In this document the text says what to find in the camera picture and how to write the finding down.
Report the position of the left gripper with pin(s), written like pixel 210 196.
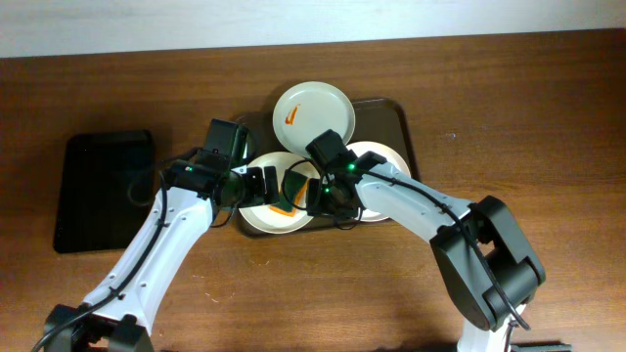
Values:
pixel 269 185

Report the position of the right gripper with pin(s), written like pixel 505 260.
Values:
pixel 313 197

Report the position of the green orange sponge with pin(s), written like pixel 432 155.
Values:
pixel 291 194

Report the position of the white plate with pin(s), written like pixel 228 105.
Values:
pixel 260 217
pixel 391 156

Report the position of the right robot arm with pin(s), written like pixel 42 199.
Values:
pixel 487 264

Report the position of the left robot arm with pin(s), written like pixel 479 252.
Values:
pixel 123 307

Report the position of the dark brown serving tray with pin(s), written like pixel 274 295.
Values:
pixel 378 120

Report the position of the black rectangular tray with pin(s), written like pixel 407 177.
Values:
pixel 103 174

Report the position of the pale green plate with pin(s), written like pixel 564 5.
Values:
pixel 307 110

